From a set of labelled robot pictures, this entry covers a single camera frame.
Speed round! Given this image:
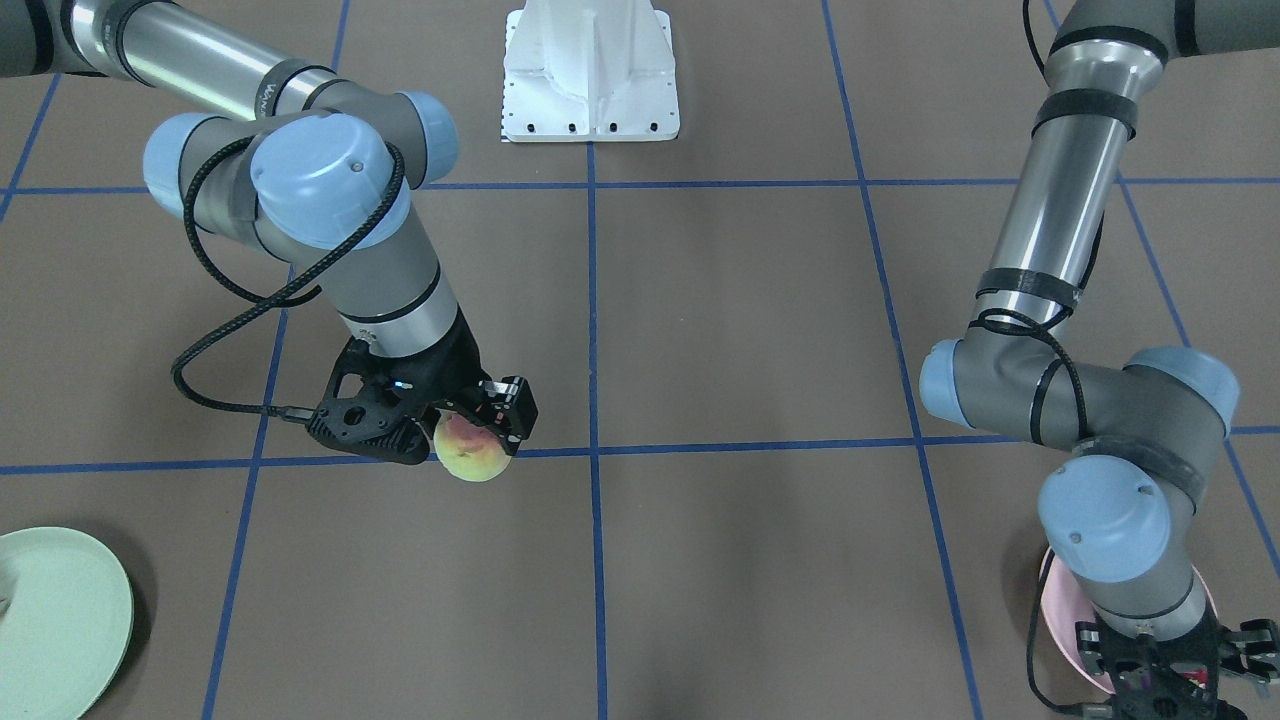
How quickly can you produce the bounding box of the yellow pink peach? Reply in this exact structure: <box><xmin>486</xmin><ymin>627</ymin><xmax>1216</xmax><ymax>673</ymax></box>
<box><xmin>433</xmin><ymin>411</ymin><xmax>512</xmax><ymax>483</ymax></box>

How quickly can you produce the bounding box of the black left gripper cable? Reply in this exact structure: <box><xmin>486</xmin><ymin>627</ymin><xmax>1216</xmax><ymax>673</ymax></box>
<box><xmin>975</xmin><ymin>0</ymin><xmax>1106</xmax><ymax>720</ymax></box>

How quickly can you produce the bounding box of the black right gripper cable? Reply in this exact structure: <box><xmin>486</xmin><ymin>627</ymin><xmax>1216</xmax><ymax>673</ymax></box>
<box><xmin>170</xmin><ymin>135</ymin><xmax>406</xmax><ymax>421</ymax></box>

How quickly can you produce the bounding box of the mint green plate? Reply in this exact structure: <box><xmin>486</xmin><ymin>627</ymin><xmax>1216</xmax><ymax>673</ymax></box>
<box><xmin>1</xmin><ymin>527</ymin><xmax>134</xmax><ymax>719</ymax></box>

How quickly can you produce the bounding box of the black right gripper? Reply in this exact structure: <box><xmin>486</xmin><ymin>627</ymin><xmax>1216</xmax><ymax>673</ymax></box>
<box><xmin>306</xmin><ymin>313</ymin><xmax>539</xmax><ymax>465</ymax></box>

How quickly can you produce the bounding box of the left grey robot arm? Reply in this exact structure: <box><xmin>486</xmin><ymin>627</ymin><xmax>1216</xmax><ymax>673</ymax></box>
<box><xmin>919</xmin><ymin>1</ymin><xmax>1277</xmax><ymax>719</ymax></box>

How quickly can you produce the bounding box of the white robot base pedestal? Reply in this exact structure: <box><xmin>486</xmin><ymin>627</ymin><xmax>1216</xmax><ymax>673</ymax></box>
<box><xmin>500</xmin><ymin>1</ymin><xmax>681</xmax><ymax>143</ymax></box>

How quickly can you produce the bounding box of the pink plate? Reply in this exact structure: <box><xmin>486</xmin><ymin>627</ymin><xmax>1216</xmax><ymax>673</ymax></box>
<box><xmin>1038</xmin><ymin>550</ymin><xmax>1217</xmax><ymax>697</ymax></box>

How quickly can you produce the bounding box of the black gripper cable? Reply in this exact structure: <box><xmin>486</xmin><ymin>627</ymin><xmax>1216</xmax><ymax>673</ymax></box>
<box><xmin>170</xmin><ymin>135</ymin><xmax>406</xmax><ymax>421</ymax></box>
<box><xmin>975</xmin><ymin>0</ymin><xmax>1106</xmax><ymax>720</ymax></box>

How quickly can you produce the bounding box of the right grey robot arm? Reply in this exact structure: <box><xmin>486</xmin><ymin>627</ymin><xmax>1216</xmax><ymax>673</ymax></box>
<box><xmin>3</xmin><ymin>1</ymin><xmax>538</xmax><ymax>482</ymax></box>

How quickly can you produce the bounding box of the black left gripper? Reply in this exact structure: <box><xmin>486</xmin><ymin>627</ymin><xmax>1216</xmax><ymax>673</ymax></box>
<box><xmin>1075</xmin><ymin>614</ymin><xmax>1277</xmax><ymax>719</ymax></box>

